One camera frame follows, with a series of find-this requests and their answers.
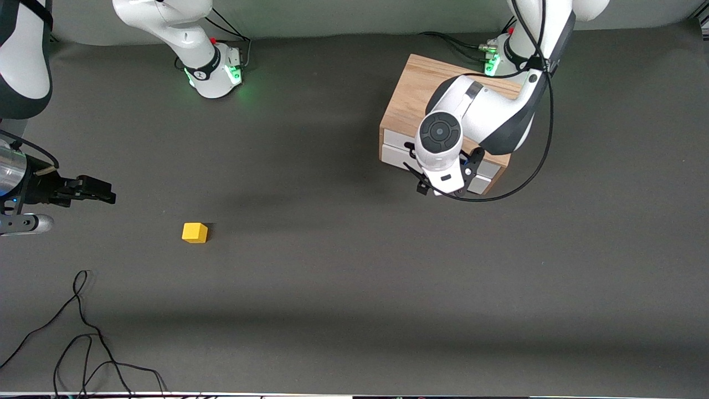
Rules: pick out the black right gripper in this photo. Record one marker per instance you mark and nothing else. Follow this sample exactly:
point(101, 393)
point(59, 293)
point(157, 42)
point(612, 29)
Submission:
point(40, 185)

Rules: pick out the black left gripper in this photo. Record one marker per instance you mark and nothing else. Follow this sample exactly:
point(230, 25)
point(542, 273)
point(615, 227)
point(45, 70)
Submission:
point(421, 188)

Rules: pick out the white-fronted wooden drawer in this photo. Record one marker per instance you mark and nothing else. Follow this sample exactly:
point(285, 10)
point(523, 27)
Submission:
point(394, 155)
point(396, 137)

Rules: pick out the yellow wooden block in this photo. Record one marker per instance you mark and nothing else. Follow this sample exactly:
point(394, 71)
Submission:
point(194, 233)

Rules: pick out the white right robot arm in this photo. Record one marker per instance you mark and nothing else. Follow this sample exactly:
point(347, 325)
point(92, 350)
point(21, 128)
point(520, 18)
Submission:
point(166, 22)

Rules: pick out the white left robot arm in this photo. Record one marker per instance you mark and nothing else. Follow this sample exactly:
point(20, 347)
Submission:
point(482, 105)

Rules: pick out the wooden drawer cabinet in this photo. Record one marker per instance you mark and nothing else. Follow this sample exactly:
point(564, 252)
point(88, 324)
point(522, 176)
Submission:
point(412, 94)

